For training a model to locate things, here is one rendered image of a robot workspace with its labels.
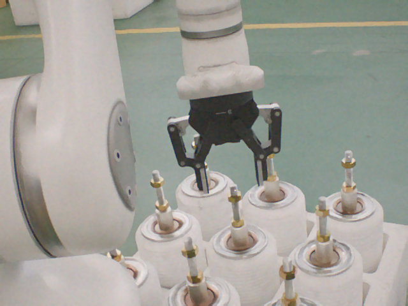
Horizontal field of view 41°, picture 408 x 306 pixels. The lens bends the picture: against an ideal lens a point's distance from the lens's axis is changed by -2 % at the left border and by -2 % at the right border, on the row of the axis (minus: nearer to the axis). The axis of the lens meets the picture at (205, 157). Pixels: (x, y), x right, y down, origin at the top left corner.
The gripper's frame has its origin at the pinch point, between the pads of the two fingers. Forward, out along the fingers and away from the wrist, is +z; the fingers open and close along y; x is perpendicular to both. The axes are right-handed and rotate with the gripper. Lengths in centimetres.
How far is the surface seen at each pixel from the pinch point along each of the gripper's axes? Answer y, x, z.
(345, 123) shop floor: -36, -81, 35
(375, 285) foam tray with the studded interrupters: -17.3, 4.9, 17.1
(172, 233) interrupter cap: 9.3, -3.7, 9.7
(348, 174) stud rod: -16.0, -3.9, 4.3
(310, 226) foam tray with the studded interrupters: -12.0, -12.6, 18.5
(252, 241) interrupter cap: -1.5, 0.4, 10.0
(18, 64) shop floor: 90, -198, 35
